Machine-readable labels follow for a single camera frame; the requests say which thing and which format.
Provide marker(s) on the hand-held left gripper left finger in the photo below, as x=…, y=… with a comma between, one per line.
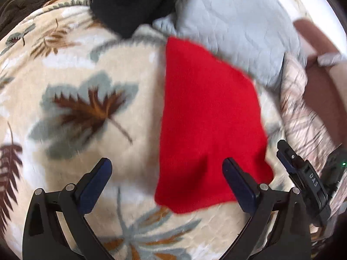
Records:
x=95, y=187

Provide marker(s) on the beige leaf print blanket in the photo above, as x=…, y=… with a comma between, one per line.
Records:
x=81, y=100

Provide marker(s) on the red and blue sweater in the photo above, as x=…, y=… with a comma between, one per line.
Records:
x=208, y=119

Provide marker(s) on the light grey quilted cloth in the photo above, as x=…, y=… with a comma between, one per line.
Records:
x=235, y=24

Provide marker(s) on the dark brown knitted blanket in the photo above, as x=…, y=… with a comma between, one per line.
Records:
x=29, y=2

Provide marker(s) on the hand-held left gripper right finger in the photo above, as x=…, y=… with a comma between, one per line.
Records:
x=241, y=187

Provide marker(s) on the beige patterned quilt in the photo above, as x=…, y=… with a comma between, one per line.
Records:
x=301, y=113

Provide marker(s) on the white cloth piece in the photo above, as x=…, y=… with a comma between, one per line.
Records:
x=331, y=59

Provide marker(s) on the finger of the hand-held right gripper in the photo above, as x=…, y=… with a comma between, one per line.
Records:
x=287, y=159

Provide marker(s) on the black cloth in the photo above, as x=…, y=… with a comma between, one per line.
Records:
x=130, y=2

